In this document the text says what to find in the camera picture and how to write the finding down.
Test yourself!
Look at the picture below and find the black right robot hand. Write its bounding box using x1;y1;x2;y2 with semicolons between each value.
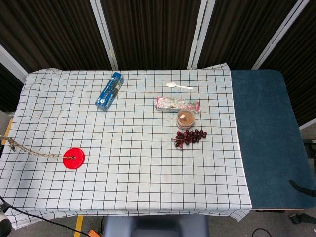
288;179;316;198

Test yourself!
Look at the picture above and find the red plastic disc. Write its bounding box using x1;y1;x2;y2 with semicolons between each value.
62;147;86;170

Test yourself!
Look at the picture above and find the braided beige rope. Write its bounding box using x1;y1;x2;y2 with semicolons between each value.
0;134;77;160

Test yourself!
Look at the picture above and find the black caster wheel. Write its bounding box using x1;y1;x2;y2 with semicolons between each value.
289;212;308;225

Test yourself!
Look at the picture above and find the teal table cover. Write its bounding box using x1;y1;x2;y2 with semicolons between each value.
231;69;309;210

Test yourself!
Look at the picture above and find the dark red grape bunch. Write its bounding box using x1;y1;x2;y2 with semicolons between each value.
171;129;208;151

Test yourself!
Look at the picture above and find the dark corrugated partition panel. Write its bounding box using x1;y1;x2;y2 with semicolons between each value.
101;0;203;70
259;0;316;126
197;0;301;70
0;0;113;75

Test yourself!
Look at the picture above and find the clear plastic snack jar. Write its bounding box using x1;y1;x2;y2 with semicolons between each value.
175;110;196;131

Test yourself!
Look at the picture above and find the blue-grey robot torso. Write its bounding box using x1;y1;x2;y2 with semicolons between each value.
102;216;209;237

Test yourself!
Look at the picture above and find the pink floral snack box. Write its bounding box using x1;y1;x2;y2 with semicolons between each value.
155;96;200;114

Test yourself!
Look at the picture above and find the white plastic spoon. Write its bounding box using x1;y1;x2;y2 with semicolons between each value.
165;81;194;90

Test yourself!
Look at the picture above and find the white black-grid tablecloth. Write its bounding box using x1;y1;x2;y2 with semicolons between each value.
0;63;252;230

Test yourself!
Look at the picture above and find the blue cookie box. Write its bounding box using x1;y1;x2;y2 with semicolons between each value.
95;71;125;112

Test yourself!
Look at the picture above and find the black equipment frame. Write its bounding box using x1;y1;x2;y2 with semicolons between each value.
303;138;316;159

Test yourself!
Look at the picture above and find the black cable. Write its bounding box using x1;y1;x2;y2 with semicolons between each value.
251;228;268;237
0;195;84;235

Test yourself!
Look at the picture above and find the white partition frame post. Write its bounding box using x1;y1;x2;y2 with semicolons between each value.
90;0;119;71
298;118;316;131
0;44;29;77
187;0;214;70
251;0;311;70

